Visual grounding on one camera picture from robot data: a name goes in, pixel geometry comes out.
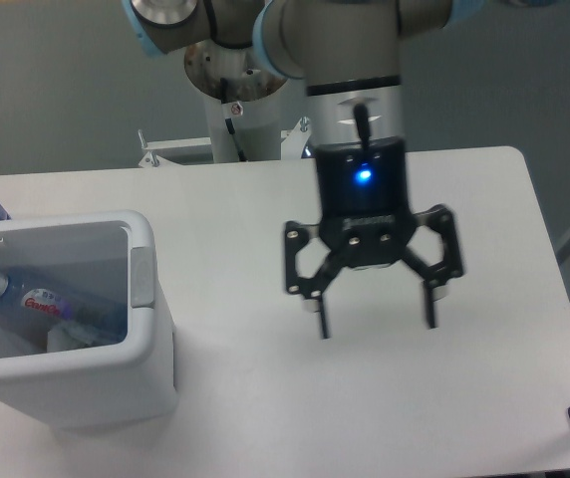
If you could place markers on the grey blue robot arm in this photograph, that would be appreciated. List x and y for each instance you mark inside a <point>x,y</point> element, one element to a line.
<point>347,53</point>

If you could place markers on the clear plastic bottle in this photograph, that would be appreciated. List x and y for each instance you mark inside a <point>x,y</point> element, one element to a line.
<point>30,298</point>

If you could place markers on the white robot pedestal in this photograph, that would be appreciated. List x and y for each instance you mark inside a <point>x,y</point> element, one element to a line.
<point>242,107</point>

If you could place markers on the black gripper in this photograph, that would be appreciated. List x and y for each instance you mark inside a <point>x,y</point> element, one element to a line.
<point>366,221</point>

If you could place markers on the white trash can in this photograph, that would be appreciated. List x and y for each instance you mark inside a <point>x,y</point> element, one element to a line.
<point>111,254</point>

